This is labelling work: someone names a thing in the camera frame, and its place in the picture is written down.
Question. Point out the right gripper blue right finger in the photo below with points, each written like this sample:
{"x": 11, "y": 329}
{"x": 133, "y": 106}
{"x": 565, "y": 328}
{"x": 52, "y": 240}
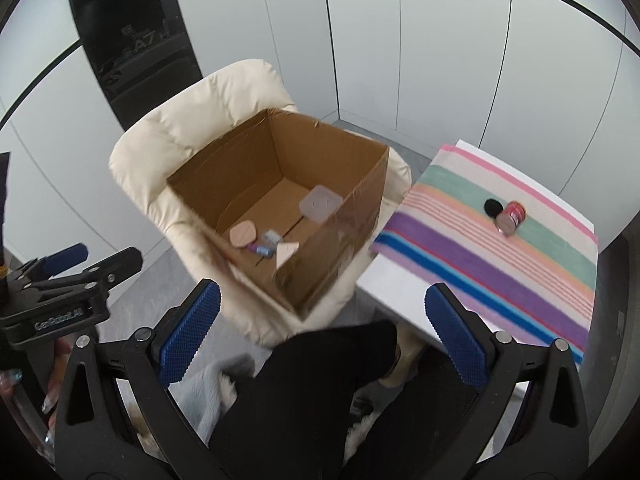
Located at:
{"x": 483, "y": 362}

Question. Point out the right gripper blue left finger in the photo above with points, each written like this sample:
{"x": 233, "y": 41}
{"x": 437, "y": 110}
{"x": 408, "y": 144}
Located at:
{"x": 155, "y": 358}

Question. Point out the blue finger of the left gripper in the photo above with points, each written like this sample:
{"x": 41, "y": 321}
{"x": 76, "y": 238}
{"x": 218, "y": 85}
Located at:
{"x": 45, "y": 267}
{"x": 108, "y": 273}

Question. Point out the blue purple-capped small bottle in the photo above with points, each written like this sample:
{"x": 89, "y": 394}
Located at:
{"x": 261, "y": 250}

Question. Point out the peach makeup sponge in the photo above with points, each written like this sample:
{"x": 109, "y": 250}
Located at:
{"x": 242, "y": 234}

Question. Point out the beige wooden cube box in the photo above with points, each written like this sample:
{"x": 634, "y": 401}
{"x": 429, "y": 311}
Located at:
{"x": 284, "y": 251}

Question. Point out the grey-blue plastic case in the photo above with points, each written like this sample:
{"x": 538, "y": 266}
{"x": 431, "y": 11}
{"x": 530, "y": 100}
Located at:
{"x": 272, "y": 237}

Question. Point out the translucent square plastic lid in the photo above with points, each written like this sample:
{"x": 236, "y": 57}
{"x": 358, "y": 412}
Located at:
{"x": 319, "y": 204}

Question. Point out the person's left hand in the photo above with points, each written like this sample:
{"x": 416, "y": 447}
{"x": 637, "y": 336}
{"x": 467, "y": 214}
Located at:
{"x": 43, "y": 443}

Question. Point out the cream padded chair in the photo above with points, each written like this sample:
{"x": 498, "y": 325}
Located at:
{"x": 158, "y": 144}

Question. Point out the striped colourful cloth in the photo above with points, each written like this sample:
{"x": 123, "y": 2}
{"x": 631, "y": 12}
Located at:
{"x": 500, "y": 249}

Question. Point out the red tin can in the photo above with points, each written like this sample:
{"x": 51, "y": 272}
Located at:
{"x": 510, "y": 218}

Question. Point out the person's black trousers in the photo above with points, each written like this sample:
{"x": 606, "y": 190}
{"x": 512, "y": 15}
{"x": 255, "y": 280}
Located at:
{"x": 291, "y": 420}

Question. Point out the black round puff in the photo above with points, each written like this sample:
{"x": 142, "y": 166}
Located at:
{"x": 493, "y": 208}

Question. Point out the brown cardboard box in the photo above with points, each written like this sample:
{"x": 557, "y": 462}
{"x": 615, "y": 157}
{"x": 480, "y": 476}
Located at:
{"x": 260, "y": 171}

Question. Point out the black wall panel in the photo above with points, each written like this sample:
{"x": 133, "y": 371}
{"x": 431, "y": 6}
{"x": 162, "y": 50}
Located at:
{"x": 139, "y": 51}

